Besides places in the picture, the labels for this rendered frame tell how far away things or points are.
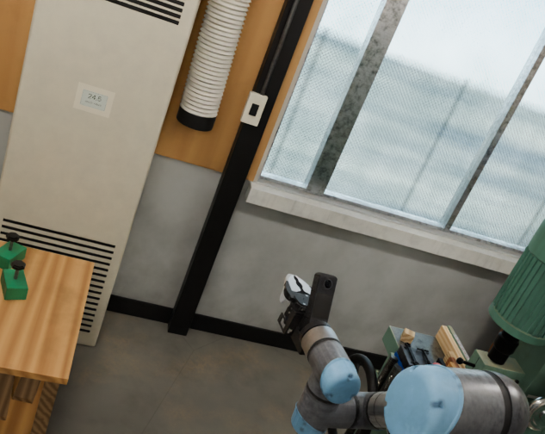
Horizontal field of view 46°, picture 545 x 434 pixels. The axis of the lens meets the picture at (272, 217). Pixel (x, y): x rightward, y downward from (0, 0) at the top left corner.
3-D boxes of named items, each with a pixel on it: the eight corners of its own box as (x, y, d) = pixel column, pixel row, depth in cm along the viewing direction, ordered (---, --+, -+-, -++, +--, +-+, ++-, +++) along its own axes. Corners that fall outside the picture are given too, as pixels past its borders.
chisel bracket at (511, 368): (461, 370, 189) (475, 348, 185) (501, 379, 192) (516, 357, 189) (471, 387, 182) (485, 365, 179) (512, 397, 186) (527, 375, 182)
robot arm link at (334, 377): (317, 407, 122) (334, 373, 118) (299, 368, 131) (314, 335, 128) (353, 410, 125) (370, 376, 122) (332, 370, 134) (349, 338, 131)
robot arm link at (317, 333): (317, 334, 128) (350, 341, 131) (309, 319, 132) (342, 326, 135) (300, 362, 130) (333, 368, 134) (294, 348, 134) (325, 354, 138)
